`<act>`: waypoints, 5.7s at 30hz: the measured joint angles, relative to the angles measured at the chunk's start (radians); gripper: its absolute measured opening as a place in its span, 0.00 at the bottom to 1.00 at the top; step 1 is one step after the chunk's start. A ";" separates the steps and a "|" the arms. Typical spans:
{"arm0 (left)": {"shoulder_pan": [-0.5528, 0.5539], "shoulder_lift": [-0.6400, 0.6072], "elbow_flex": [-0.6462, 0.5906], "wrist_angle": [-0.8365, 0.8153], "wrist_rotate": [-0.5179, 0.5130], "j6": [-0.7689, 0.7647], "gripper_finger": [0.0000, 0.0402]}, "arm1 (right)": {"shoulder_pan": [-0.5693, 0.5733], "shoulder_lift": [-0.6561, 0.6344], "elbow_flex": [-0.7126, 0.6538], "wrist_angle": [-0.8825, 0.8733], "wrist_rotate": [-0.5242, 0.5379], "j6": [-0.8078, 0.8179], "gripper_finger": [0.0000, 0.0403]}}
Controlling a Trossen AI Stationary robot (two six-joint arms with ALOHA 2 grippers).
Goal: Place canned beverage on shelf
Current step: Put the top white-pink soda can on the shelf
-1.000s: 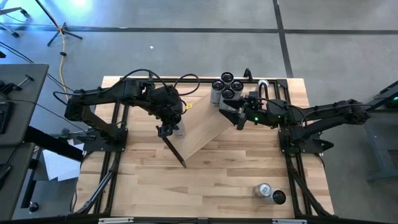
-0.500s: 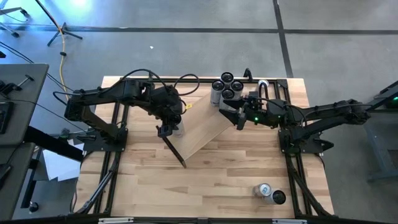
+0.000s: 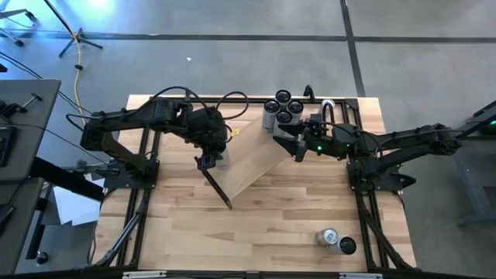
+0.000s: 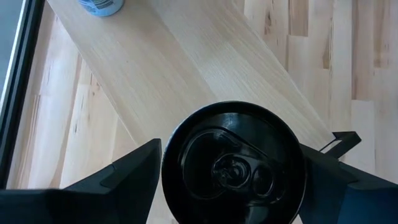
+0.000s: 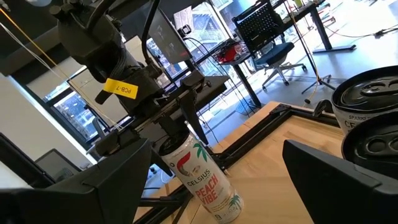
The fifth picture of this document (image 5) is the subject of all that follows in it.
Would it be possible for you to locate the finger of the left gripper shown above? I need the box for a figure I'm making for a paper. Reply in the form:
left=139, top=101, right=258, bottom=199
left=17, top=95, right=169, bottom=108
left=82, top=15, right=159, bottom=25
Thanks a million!
left=150, top=148, right=174, bottom=177
left=177, top=90, right=210, bottom=146

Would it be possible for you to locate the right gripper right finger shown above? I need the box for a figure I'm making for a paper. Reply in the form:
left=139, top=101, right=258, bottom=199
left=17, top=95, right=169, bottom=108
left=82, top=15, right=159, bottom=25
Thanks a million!
left=282, top=139, right=398, bottom=224

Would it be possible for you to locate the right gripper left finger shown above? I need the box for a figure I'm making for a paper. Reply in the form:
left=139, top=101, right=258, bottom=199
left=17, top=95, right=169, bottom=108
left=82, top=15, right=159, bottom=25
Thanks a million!
left=0, top=138, right=153, bottom=224

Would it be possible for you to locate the Celsius Peach Vibe can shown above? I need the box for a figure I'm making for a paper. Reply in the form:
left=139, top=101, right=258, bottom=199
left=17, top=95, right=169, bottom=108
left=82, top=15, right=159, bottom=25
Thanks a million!
left=158, top=130, right=245, bottom=224

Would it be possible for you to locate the white can with blue band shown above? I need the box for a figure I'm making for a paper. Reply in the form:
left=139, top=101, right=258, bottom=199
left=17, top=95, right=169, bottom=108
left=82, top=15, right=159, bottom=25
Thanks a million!
left=331, top=65, right=398, bottom=135
left=341, top=111, right=398, bottom=180

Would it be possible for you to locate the yellow label tag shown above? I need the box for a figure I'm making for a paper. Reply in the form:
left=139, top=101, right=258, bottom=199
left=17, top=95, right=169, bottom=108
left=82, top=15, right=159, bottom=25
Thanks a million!
left=102, top=77, right=139, bottom=100

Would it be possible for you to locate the dark computer monitor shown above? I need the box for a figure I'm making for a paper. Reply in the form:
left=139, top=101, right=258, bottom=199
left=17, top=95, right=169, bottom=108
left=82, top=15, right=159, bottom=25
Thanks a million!
left=147, top=6, right=193, bottom=65

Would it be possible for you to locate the red object on desk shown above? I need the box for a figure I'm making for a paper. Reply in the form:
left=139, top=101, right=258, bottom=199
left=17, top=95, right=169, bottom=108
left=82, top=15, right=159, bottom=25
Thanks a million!
left=216, top=43, right=245, bottom=63

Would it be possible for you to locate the office swivel chair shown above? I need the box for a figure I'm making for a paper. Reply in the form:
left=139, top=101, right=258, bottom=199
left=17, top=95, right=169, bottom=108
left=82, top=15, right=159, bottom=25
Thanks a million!
left=253, top=42, right=308, bottom=91

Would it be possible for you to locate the black perforated panel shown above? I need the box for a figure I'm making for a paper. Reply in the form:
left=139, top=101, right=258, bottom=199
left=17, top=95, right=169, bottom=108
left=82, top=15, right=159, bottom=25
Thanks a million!
left=231, top=0, right=285, bottom=54

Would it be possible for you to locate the black desk leg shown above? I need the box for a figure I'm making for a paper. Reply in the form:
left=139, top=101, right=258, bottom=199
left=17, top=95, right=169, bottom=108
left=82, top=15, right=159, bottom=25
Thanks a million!
left=306, top=0, right=358, bottom=54

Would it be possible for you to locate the black rail hook bracket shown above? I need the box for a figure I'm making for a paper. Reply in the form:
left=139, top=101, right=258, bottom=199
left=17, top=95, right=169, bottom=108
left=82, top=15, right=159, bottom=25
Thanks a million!
left=312, top=98, right=334, bottom=118

